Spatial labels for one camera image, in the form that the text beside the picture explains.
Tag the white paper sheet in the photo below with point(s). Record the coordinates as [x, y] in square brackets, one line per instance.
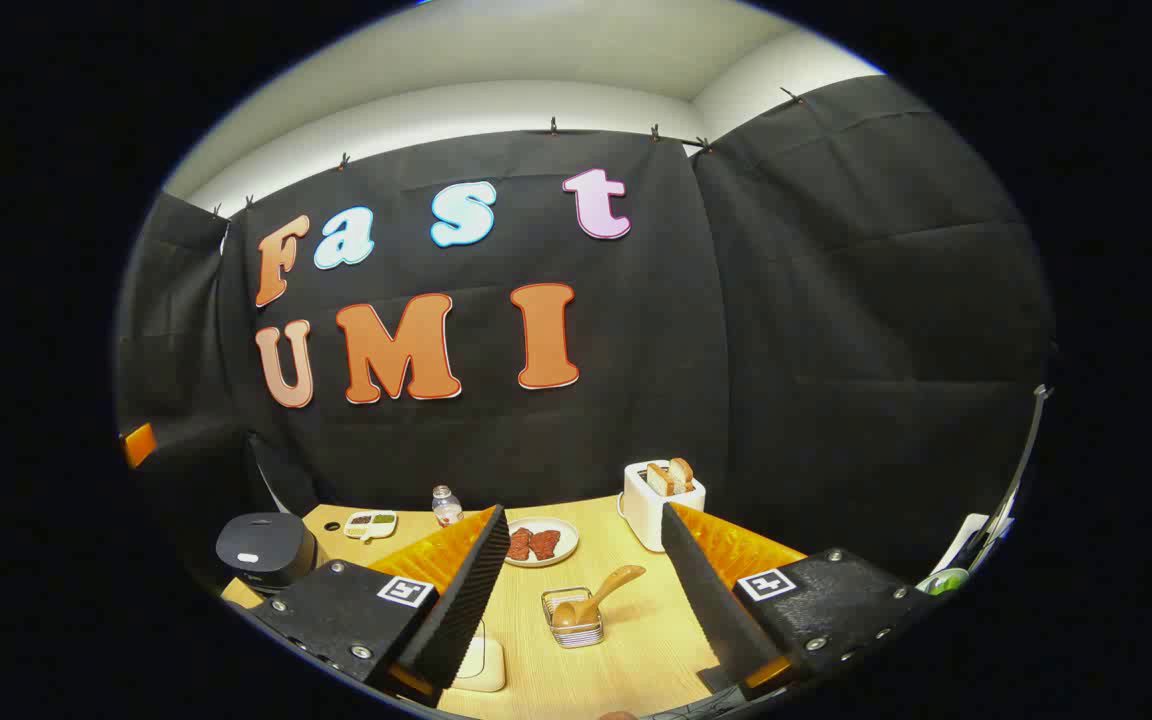
[971, 540]

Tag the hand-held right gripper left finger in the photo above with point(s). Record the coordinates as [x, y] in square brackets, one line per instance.
[466, 600]

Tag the red meat piece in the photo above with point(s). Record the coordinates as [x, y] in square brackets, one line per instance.
[545, 544]
[520, 545]

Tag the green and white object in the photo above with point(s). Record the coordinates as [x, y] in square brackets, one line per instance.
[944, 582]

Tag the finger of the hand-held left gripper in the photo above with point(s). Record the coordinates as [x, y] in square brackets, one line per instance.
[139, 445]

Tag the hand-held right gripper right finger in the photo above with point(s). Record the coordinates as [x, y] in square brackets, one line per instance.
[711, 600]

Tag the white toaster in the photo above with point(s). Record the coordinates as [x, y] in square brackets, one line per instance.
[651, 518]

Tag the black rice cooker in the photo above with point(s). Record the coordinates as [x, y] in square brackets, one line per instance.
[261, 550]

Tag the white divided bean dish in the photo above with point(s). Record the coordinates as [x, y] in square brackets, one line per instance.
[371, 525]

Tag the beige rice tray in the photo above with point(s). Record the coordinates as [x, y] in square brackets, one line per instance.
[486, 667]

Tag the white round plate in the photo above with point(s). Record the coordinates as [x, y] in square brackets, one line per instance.
[566, 532]

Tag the small clear drink bottle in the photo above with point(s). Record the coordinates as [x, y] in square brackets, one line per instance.
[447, 510]

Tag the wooden spoon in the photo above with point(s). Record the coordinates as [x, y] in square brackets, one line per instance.
[616, 582]

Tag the toasted bread slice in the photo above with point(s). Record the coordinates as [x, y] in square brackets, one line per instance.
[681, 473]
[659, 480]

